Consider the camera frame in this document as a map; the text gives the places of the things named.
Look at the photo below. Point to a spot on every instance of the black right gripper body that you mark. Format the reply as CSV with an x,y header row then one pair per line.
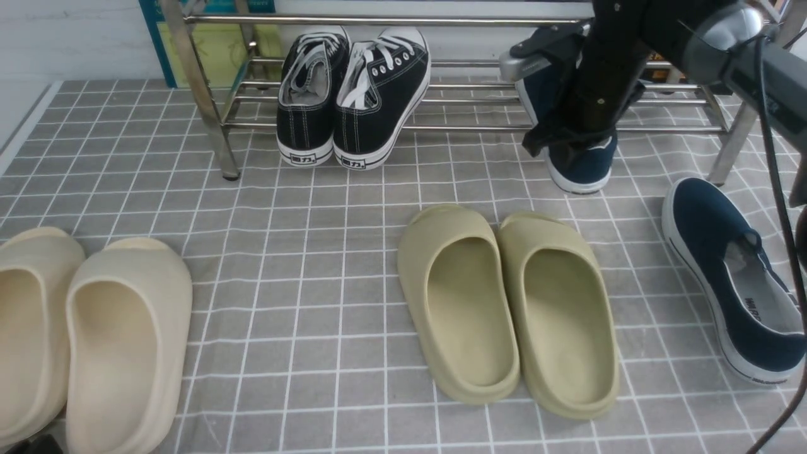
x,y
595,95

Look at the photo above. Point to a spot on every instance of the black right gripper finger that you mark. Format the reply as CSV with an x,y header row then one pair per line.
x,y
558,41

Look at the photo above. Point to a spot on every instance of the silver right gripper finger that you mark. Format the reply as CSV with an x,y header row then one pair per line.
x,y
518,68

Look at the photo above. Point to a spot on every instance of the navy slip-on shoe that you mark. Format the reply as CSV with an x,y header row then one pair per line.
x,y
757,320
584,172

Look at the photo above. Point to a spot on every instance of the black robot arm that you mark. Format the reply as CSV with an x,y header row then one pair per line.
x,y
720,42

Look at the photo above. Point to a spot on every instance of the black canvas sneaker right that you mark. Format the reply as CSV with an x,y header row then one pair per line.
x,y
386,80

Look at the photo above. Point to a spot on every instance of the black canvas sneaker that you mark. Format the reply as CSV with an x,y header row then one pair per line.
x,y
312,74
386,80

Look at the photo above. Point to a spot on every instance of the olive left foam slipper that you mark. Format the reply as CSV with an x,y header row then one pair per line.
x,y
450,272

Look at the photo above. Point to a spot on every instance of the olive foam slipper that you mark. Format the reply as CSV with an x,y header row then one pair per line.
x,y
450,272
562,317

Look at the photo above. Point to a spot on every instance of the black canvas sneaker left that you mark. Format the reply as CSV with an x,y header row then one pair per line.
x,y
312,74

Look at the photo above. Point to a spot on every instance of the olive right foam slipper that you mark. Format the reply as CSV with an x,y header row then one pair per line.
x,y
562,317

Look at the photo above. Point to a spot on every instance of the teal green poster board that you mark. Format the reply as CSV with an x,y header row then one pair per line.
x,y
220,46

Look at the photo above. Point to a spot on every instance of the cream right foam slipper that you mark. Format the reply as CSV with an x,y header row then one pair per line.
x,y
128,314

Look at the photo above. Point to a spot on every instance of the cream foam slipper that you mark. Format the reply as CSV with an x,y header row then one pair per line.
x,y
128,314
37,267

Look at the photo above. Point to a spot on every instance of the cream left foam slipper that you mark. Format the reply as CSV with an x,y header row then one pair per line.
x,y
37,267

